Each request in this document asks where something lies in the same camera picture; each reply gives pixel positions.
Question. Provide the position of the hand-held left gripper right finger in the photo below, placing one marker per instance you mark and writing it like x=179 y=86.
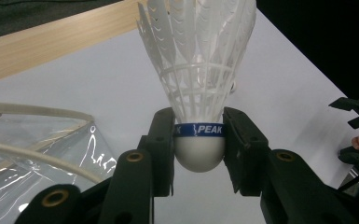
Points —
x=245 y=149

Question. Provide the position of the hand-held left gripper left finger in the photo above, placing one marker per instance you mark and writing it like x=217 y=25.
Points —
x=163 y=140

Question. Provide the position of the white feather shuttlecock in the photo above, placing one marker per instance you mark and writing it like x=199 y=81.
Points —
x=199 y=152

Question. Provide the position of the clear plastic bag beige trim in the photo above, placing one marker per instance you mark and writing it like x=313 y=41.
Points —
x=43 y=161

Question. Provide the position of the white table cover sheet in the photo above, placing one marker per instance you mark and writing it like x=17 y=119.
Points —
x=105 y=87

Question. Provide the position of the black curtain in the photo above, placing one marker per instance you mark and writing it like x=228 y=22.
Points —
x=323 y=37

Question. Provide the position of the light wooden table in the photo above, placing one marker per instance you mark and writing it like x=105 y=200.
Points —
x=43 y=49

